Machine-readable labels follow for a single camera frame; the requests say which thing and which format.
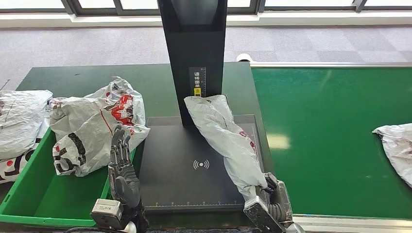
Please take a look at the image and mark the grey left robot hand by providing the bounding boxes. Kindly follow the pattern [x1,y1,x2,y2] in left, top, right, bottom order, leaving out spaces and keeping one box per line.
[107,124,141,208]

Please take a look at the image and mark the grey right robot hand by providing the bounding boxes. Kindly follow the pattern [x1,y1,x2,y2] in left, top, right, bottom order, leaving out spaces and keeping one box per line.
[256,172,293,223]

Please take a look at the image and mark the parcel bag black-red print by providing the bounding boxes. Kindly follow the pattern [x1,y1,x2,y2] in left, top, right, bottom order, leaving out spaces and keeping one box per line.
[49,76,151,177]

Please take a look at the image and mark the long grey parcel bag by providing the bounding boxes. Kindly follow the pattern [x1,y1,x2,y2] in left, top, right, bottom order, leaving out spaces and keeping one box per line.
[184,94,268,202]

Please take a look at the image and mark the short grey parcel bag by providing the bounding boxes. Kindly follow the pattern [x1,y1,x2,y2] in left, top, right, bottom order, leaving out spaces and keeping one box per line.
[372,123,412,189]

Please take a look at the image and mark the black inbound scanner machine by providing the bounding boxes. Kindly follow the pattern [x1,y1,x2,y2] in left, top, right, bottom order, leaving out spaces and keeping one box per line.
[139,0,274,215]

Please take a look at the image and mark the green conveyor belt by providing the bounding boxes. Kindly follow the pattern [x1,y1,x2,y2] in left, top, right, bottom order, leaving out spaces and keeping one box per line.
[251,67,412,220]

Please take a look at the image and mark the flat parcel bag black lettering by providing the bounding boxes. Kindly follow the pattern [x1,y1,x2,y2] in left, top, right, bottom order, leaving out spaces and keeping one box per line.
[0,98,65,184]

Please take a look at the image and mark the plain grey parcel bag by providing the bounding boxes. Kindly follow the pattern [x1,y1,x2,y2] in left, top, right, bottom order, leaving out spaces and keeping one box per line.
[0,90,53,161]

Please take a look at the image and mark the green plastic crate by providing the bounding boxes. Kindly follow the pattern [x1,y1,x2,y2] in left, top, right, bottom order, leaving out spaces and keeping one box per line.
[0,127,137,228]

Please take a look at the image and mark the dark green table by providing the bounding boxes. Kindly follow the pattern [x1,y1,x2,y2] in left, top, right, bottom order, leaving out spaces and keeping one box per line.
[16,62,287,230]

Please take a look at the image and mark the black yellow instruction label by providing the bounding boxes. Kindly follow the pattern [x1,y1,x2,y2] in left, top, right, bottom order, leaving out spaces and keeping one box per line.
[189,67,207,97]

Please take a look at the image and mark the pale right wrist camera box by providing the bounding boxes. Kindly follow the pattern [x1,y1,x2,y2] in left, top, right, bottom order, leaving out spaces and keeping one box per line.
[243,196,285,233]

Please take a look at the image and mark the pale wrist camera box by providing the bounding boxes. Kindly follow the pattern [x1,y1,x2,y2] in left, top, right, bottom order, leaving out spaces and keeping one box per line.
[90,199,124,230]
[243,196,285,233]

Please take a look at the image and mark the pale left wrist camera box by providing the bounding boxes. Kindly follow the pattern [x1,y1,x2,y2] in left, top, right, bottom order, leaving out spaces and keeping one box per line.
[90,199,124,230]

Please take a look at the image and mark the aluminium conveyor side rail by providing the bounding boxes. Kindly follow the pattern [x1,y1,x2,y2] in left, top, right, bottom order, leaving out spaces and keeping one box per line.
[249,62,412,69]
[291,216,412,233]

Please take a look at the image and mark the dark window frame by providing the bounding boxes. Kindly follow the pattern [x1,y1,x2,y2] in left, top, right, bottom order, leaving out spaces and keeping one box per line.
[0,0,412,17]

